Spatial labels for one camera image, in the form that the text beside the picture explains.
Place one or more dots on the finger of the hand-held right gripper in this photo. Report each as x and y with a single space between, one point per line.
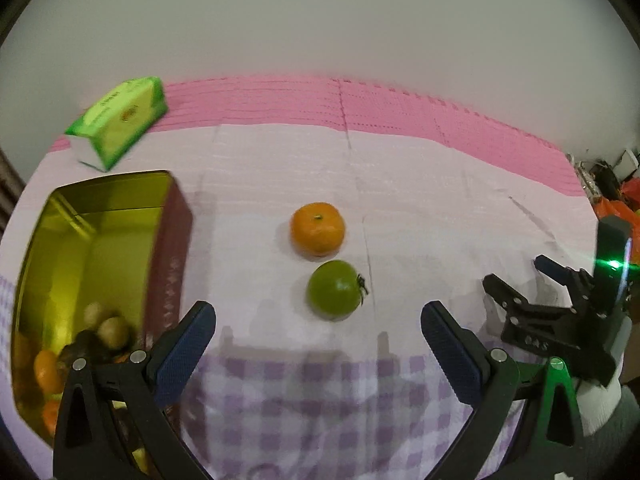
575 280
510 297

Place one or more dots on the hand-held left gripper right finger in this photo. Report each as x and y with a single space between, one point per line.
450 355

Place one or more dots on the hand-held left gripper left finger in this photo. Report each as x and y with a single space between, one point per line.
184 355

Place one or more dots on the brown longan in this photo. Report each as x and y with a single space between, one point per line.
92 313
113 333

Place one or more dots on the dark brown mangosteen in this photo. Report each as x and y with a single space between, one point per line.
82 349

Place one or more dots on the green tomato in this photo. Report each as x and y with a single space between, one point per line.
334 290

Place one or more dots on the oval orange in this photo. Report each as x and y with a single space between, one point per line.
46 371

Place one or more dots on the maroon and gold tin box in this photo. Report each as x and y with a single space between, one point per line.
100 240

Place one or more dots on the round orange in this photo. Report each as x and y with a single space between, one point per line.
50 416

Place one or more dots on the orange tangerine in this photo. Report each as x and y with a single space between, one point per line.
318 230

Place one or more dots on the orange plastic bag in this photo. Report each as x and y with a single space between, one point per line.
607 206

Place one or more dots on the purple checked tablecloth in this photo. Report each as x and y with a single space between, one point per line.
400 185

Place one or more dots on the pink foam mat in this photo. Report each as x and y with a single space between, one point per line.
400 105

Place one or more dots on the brown wooden furniture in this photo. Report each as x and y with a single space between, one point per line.
7 185

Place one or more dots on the green tissue pack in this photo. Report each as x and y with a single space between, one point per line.
120 115

